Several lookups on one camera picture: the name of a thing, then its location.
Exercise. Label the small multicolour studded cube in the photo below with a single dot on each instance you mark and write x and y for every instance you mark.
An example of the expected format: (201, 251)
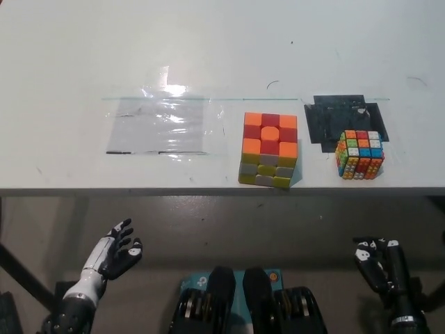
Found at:
(359, 156)

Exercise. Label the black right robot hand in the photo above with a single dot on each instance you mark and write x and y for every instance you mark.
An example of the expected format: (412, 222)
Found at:
(396, 275)

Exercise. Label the clear plastic film sheet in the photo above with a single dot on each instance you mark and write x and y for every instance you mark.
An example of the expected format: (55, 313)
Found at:
(217, 118)

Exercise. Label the black teal robot body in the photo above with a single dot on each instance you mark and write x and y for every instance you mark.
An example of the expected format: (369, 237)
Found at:
(257, 299)

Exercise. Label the white and black left hand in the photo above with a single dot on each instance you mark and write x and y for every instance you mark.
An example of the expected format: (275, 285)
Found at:
(92, 257)

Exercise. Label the black diagonal table leg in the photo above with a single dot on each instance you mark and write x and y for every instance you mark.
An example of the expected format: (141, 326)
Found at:
(24, 271)

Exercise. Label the dark ribbed floor block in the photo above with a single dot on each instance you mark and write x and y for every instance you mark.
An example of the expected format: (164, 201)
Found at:
(8, 313)

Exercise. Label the black tape patch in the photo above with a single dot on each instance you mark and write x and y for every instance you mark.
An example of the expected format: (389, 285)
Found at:
(330, 121)

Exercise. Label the big orange red puzzle cube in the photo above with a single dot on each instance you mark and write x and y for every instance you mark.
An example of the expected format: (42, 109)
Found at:
(269, 146)

